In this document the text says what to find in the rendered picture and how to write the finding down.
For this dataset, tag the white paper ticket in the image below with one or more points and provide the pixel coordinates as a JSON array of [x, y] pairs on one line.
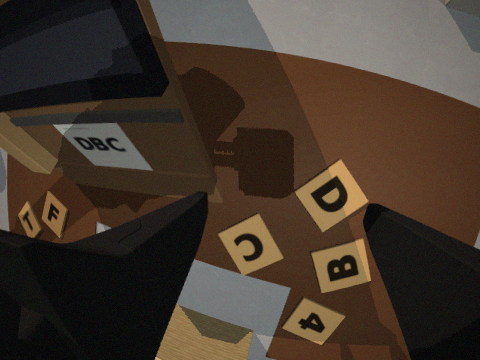
[[104, 144]]

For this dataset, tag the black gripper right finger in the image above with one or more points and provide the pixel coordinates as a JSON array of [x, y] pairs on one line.
[[433, 282]]

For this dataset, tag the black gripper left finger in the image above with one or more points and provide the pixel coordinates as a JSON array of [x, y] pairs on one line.
[[109, 296]]

